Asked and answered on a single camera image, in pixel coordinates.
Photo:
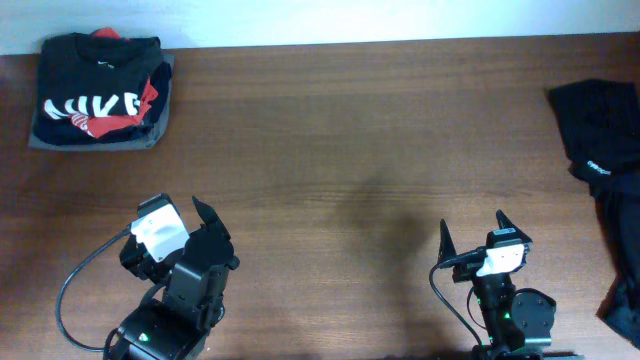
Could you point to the black garment white logo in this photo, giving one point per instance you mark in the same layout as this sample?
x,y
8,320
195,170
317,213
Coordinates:
x,y
598,121

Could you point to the grey folded garment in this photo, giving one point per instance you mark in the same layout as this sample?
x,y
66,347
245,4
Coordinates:
x,y
80,133

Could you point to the red folded shirt white lettering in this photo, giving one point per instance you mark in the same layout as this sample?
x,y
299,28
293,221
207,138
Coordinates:
x,y
107,83

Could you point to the navy folded garment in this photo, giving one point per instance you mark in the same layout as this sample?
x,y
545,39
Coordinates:
x,y
56,110

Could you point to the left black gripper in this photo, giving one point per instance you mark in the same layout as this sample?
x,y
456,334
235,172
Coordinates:
x,y
141,264

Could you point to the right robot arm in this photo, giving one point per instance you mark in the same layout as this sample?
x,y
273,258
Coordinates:
x,y
518,322

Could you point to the dark green t-shirt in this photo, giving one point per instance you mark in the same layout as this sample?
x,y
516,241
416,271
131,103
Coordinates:
x,y
50,70

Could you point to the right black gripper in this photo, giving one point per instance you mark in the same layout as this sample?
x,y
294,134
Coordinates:
x,y
446,247

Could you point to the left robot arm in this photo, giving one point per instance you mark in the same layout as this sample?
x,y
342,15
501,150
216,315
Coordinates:
x,y
189,271

